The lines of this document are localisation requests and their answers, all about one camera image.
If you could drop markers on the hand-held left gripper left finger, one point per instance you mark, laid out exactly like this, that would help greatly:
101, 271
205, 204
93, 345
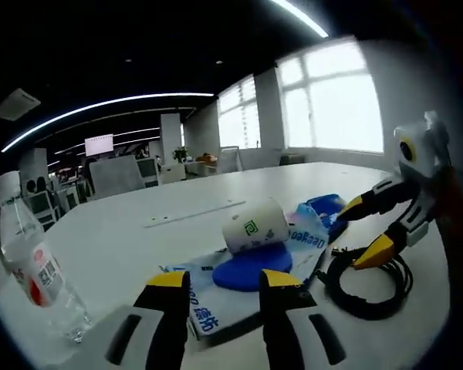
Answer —
154, 327

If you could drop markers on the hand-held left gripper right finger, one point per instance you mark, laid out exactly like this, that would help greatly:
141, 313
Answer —
289, 327

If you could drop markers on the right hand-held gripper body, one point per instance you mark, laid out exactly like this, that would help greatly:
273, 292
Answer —
428, 154

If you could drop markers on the blue plastic tissue pack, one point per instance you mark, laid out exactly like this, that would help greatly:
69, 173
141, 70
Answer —
324, 208

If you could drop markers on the wipes pack blue lid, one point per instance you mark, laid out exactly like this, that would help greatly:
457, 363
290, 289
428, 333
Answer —
251, 266

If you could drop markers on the white paper cup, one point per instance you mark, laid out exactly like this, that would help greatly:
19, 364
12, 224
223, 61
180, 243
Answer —
254, 225

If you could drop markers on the clear plastic water bottle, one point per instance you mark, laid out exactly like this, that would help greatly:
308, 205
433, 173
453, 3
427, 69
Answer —
34, 254

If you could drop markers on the large bright window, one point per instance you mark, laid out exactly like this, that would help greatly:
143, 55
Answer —
332, 104

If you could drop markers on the white power strip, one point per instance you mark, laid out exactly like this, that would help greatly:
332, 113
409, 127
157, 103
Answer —
195, 214

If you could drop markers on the translucent white chair back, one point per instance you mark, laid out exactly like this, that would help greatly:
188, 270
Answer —
117, 175

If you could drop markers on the narrow window with blinds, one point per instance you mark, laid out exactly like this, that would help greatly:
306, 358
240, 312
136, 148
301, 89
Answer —
239, 115

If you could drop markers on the white mesh office chair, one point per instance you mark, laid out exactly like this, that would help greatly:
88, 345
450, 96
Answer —
42, 206

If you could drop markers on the green potted plant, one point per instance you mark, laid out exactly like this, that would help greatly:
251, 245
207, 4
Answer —
180, 153

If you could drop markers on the bright overhead ceiling light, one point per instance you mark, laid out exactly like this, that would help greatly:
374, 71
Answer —
301, 17

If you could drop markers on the long curved ceiling light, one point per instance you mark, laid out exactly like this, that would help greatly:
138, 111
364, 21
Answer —
119, 101

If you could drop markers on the ceiling air conditioner vent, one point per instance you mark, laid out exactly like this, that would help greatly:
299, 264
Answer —
17, 104

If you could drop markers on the white wall screen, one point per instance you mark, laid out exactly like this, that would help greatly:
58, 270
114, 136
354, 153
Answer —
99, 144

